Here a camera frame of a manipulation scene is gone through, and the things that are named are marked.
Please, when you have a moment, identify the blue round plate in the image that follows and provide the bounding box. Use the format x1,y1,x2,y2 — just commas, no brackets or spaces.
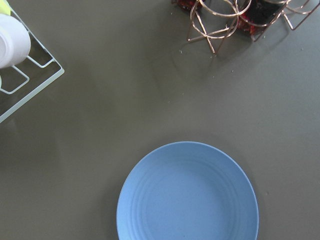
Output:
116,141,259,240

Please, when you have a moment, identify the front tea bottle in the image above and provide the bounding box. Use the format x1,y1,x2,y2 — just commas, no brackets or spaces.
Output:
237,0,284,35

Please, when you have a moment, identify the white plastic cup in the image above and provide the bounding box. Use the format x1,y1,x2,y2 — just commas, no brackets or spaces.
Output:
0,13,31,69

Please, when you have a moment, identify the copper wire bottle rack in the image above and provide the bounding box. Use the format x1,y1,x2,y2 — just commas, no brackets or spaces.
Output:
171,0,320,55

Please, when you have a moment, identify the white wire cup rack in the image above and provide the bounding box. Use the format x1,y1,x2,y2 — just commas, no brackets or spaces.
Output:
0,9,65,122

